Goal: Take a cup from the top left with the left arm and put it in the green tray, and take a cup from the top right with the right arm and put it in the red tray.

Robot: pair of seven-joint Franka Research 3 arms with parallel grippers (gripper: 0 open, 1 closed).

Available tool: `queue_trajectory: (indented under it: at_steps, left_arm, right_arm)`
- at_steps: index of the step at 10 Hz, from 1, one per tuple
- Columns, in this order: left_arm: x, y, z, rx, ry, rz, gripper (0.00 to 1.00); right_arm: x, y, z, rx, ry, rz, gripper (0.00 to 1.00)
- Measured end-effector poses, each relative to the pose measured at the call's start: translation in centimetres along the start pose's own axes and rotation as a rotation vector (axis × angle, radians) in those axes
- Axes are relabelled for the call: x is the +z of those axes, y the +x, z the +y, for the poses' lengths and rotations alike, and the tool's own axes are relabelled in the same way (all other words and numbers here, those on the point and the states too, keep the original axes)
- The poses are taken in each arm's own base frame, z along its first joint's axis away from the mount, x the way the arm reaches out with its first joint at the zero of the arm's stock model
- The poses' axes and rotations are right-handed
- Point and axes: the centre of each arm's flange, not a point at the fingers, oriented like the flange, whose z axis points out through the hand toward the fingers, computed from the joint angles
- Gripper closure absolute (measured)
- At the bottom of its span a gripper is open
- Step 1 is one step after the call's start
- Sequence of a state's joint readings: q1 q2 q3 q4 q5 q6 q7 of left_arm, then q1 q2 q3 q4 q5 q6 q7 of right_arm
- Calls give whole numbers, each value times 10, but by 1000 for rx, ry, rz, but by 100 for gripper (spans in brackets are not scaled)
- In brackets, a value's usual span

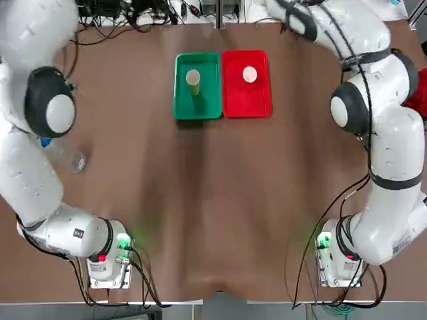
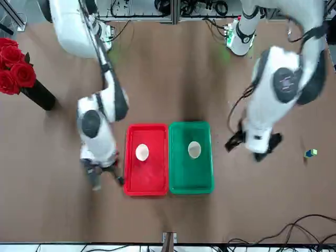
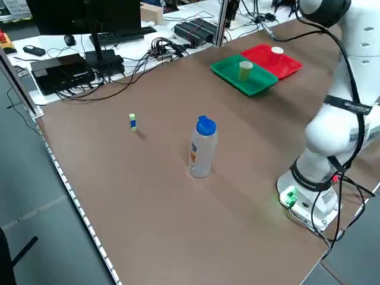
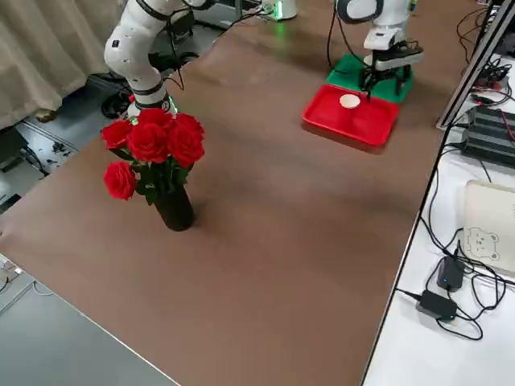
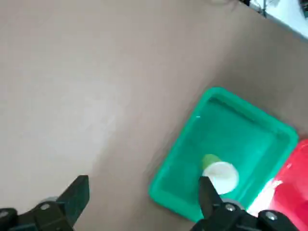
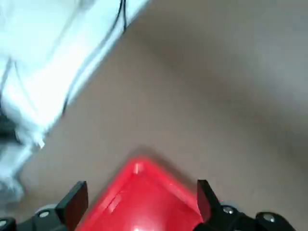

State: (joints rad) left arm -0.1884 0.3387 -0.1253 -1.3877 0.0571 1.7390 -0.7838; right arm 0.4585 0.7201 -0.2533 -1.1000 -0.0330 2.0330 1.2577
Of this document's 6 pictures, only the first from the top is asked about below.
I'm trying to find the green paper cup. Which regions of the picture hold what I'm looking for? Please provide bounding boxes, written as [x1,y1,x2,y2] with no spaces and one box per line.
[185,69,201,98]

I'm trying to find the red paper cup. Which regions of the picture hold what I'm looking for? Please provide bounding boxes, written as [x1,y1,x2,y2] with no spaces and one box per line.
[242,65,258,83]

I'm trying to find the green plastic tray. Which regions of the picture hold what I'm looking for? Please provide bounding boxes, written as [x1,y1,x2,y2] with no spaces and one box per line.
[171,51,224,122]

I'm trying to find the red plastic tray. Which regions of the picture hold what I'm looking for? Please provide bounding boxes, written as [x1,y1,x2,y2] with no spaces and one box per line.
[221,49,273,119]

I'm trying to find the clear bottle with blue cap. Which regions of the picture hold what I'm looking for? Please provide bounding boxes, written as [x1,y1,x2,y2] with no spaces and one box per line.
[39,135,87,175]

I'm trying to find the red crumpled cloth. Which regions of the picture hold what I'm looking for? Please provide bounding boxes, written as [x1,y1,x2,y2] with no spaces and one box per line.
[401,67,427,118]

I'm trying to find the black right base cable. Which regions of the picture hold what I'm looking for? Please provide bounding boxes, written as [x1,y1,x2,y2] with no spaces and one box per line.
[282,173,390,309]

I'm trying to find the black base cable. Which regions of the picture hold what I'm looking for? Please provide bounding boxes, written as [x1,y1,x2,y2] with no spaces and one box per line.
[65,245,174,309]
[282,173,390,309]

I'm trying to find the black left base cable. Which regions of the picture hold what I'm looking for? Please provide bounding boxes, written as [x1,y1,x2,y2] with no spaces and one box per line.
[65,245,174,309]

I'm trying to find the aluminium frame post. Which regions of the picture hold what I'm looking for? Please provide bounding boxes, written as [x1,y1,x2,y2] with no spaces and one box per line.
[214,0,227,29]

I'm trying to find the black cables at table edge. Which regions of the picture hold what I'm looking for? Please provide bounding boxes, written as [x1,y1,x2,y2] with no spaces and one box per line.
[71,0,204,34]

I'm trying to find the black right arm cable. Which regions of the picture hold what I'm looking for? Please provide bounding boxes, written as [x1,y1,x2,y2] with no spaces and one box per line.
[286,0,381,187]

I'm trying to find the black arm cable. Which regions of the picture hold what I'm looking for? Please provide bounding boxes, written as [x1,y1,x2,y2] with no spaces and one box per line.
[286,0,381,187]
[61,25,83,83]

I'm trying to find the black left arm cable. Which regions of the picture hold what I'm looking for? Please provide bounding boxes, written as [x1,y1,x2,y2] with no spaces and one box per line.
[61,25,83,83]

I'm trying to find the teal cable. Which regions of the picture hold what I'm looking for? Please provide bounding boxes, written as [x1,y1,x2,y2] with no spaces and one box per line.
[308,298,356,320]

